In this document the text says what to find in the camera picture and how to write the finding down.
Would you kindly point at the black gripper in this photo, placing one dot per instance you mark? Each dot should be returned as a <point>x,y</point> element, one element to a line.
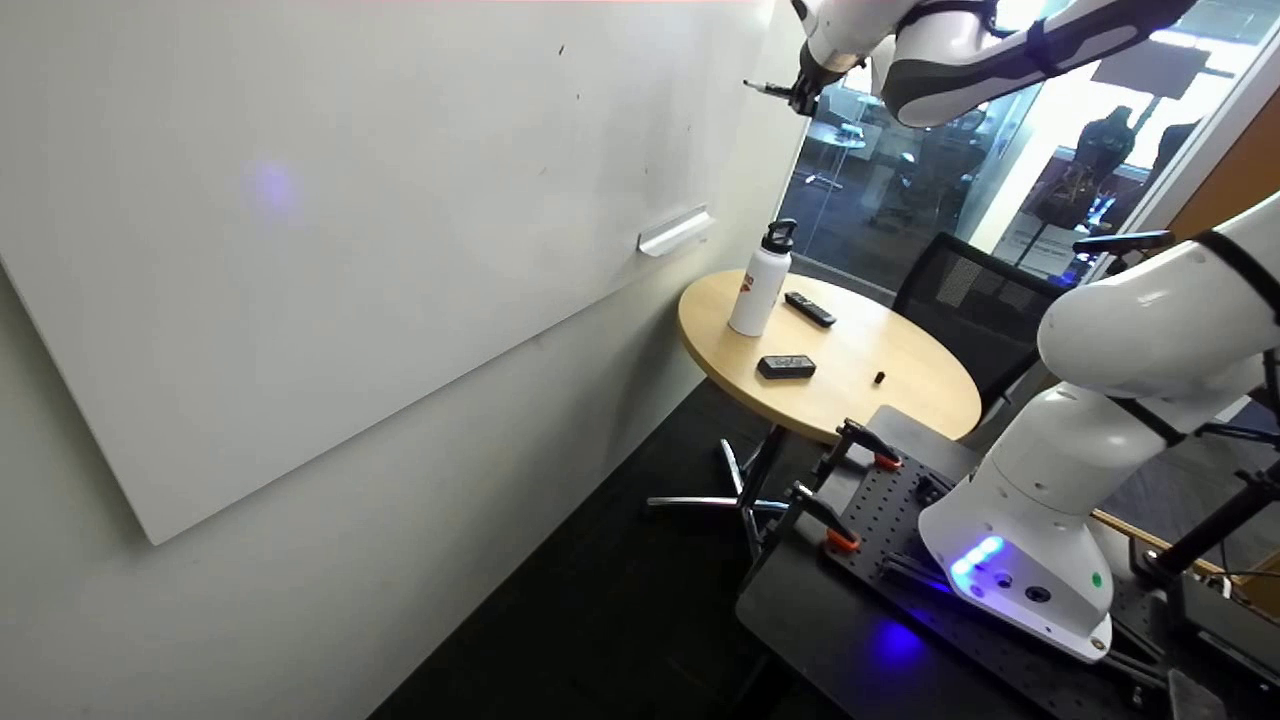
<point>815,80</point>

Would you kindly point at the white dry erase marker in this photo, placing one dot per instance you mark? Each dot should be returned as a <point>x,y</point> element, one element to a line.
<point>755,87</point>

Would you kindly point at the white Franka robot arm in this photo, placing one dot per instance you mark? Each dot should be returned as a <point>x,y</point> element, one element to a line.
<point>1134,347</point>

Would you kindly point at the white bottle with red logo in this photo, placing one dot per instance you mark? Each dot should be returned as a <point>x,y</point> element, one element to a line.
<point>758,294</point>

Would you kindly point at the long black remote control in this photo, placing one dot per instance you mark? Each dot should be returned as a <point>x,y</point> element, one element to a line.
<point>809,310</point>

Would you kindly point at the small black rounded eraser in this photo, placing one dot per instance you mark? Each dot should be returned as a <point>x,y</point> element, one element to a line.
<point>787,364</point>

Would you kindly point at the chrome table base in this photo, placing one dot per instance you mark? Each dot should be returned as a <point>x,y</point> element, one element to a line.
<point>740,503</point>

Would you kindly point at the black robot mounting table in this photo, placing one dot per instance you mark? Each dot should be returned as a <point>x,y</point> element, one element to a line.
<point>853,626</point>

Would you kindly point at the black tripod stand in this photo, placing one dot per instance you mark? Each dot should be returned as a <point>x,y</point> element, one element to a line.
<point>1207,525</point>

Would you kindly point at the white wall whiteboard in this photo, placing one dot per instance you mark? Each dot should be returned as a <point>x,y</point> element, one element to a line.
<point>333,227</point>

